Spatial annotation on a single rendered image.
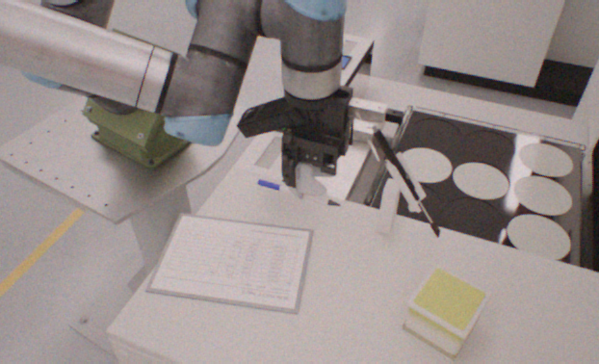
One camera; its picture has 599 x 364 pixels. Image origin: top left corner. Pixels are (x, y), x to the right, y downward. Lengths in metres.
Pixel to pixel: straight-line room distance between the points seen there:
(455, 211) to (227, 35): 0.52
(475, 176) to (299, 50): 0.52
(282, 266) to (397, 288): 0.16
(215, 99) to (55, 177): 0.64
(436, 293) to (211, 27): 0.41
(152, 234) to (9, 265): 0.99
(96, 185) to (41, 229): 1.19
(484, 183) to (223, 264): 0.52
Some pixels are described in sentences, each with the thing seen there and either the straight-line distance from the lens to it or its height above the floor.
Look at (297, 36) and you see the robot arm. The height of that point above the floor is 1.28.
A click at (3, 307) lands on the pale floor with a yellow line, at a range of 2.12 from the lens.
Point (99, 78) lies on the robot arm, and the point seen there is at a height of 1.25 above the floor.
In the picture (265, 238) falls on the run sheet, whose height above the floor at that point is 0.97.
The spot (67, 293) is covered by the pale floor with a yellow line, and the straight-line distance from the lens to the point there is 2.05.
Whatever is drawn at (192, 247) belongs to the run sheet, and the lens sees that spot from 0.77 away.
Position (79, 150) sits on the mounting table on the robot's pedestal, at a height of 0.82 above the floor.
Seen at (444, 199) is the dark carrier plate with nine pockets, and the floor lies 0.90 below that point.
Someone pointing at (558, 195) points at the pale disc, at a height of 0.90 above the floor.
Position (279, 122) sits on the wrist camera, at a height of 1.14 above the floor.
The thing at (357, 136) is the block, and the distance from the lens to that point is 1.07.
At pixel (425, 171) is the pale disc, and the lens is 1.00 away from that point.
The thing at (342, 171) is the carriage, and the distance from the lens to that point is 1.00.
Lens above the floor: 1.54
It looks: 43 degrees down
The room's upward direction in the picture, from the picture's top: straight up
